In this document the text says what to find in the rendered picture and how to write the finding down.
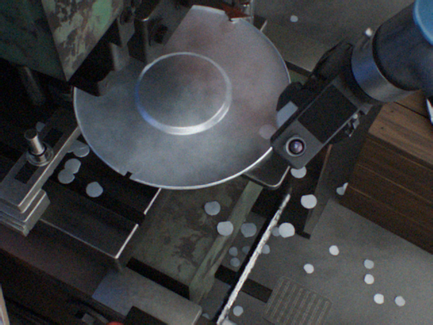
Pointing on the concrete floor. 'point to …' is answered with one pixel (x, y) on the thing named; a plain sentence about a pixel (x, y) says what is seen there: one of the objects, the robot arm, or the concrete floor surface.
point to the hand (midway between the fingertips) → (283, 131)
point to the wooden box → (396, 172)
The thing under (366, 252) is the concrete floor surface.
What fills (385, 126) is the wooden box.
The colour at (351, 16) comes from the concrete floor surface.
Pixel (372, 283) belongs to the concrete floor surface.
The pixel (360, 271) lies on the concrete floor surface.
